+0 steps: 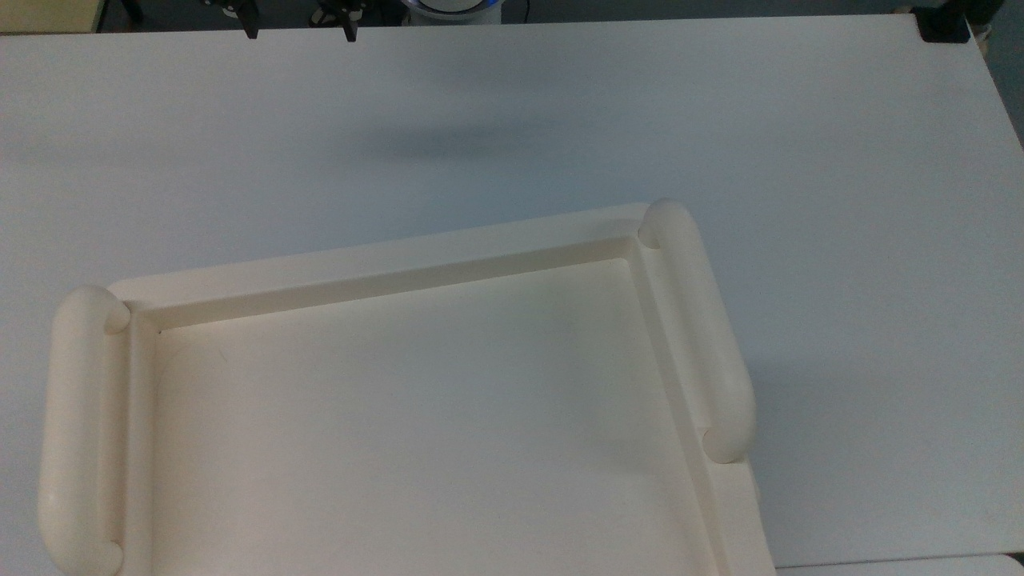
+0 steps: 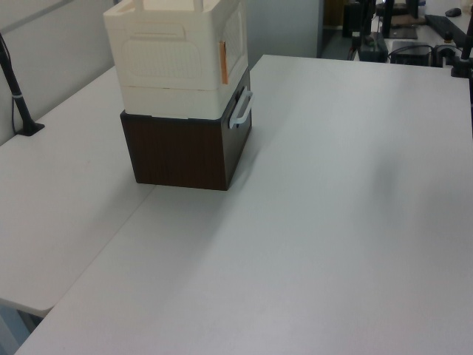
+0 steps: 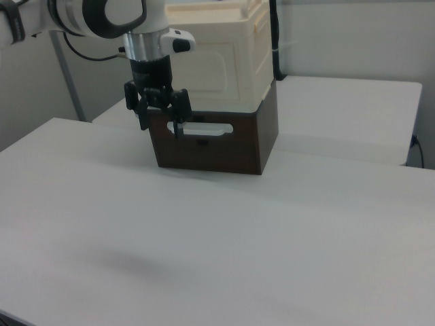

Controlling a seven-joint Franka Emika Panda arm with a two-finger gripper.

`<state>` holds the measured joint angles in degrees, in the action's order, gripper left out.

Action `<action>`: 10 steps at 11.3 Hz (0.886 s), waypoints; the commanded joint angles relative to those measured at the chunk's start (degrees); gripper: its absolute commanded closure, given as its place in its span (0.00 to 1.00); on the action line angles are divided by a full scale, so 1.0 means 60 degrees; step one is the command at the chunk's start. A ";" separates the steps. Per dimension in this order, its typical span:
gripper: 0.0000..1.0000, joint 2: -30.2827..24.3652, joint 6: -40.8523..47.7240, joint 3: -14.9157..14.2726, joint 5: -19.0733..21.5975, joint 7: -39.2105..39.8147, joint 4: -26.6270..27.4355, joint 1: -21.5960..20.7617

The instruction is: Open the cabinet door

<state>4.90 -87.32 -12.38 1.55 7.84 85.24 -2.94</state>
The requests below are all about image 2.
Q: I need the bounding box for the dark brown wooden cabinet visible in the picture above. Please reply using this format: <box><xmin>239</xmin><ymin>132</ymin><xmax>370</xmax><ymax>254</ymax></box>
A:
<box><xmin>120</xmin><ymin>67</ymin><xmax>254</xmax><ymax>192</ymax></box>

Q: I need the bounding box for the cream plastic storage box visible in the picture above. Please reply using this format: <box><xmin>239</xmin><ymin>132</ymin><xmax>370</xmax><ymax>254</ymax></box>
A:
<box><xmin>103</xmin><ymin>0</ymin><xmax>249</xmax><ymax>121</ymax></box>

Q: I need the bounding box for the black electronics box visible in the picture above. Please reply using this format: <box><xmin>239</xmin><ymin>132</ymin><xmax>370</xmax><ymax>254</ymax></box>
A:
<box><xmin>389</xmin><ymin>40</ymin><xmax>433</xmax><ymax>65</ymax></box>

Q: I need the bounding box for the black monitor stand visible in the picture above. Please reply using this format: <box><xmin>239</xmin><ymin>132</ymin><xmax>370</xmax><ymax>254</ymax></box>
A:
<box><xmin>380</xmin><ymin>0</ymin><xmax>419</xmax><ymax>41</ymax></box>

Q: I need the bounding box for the black computer keyboard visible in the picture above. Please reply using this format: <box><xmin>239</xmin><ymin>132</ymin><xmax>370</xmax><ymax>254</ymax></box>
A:
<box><xmin>424</xmin><ymin>13</ymin><xmax>473</xmax><ymax>45</ymax></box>

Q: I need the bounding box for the white cabinet door handle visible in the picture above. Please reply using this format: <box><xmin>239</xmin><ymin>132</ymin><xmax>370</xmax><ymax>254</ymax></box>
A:
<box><xmin>228</xmin><ymin>90</ymin><xmax>255</xmax><ymax>130</ymax></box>

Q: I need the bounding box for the black camera stand pole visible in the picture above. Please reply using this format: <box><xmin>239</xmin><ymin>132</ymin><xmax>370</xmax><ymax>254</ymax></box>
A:
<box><xmin>0</xmin><ymin>32</ymin><xmax>46</xmax><ymax>136</ymax></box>

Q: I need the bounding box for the black table clamp mount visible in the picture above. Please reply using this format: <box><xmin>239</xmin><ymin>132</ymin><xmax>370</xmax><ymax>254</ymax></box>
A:
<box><xmin>434</xmin><ymin>32</ymin><xmax>473</xmax><ymax>78</ymax></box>

